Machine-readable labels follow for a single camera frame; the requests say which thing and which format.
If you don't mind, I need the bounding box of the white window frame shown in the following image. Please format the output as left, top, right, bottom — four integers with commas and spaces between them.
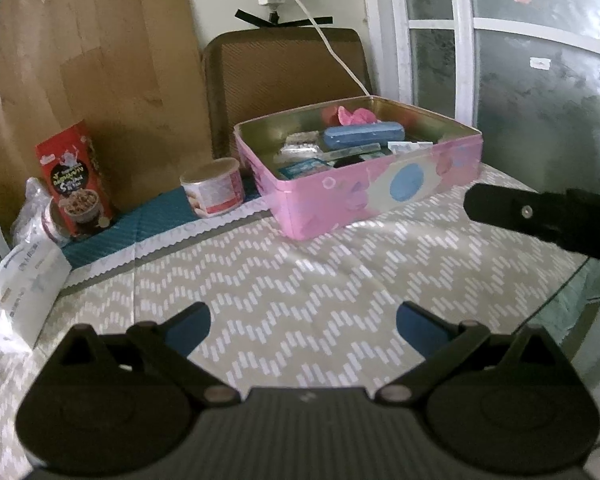
360, 0, 600, 131

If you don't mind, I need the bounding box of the clear plastic bag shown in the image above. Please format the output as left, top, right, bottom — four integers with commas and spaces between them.
11, 177, 71, 248

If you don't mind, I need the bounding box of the teal mat white trim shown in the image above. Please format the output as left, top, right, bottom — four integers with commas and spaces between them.
60, 175, 268, 286

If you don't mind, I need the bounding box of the pink plush toy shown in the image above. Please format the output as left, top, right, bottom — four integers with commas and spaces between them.
322, 105, 379, 127

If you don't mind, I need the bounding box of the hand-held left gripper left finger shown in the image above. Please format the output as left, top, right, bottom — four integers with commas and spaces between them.
55, 302, 242, 408

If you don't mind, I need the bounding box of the white power cable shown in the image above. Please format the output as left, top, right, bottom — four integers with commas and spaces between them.
267, 0, 372, 97

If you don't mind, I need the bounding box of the blue glasses case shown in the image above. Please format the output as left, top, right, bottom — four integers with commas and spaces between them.
322, 121, 406, 151

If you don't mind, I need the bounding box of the beige chevron tablecloth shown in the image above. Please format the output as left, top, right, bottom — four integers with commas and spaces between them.
0, 160, 600, 480

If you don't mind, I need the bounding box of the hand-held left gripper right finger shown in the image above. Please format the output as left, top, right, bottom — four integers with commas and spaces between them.
377, 301, 567, 406

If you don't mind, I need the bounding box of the wooden board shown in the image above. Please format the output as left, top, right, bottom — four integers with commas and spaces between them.
0, 0, 216, 241

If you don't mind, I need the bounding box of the pink tin box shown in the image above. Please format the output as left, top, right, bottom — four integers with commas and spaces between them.
233, 95, 483, 241

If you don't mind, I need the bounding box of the silver printed packet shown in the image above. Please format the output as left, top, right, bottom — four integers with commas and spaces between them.
279, 131, 322, 159

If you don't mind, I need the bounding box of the red cereal box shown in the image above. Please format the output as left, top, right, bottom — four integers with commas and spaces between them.
35, 120, 116, 241

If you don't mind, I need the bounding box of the light blue packet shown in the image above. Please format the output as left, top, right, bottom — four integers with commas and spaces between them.
276, 157, 327, 179

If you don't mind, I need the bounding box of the white paper bag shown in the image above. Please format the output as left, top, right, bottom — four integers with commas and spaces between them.
0, 237, 73, 353

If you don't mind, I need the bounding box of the brown chair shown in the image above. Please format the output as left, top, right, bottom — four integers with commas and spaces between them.
201, 27, 376, 161

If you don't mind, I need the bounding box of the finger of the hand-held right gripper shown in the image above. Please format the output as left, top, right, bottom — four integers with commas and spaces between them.
463, 182, 600, 263

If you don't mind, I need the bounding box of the white tissue packet blue print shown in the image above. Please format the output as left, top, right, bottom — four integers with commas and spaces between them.
386, 140, 434, 155

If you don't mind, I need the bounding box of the white can red label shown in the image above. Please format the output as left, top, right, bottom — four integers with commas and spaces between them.
180, 157, 246, 218

